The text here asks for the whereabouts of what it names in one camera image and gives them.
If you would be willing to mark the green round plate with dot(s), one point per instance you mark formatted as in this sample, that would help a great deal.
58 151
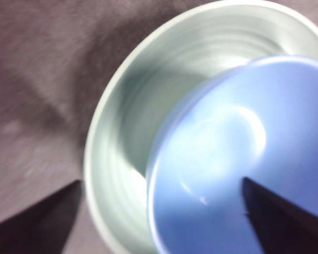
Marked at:
153 79

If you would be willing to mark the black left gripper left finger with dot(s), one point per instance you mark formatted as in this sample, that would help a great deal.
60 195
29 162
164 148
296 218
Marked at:
37 227

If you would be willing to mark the blue ribbed bowl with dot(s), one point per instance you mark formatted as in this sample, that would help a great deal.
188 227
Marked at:
214 158

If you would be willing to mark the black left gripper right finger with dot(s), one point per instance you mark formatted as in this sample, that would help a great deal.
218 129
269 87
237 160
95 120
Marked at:
289 227

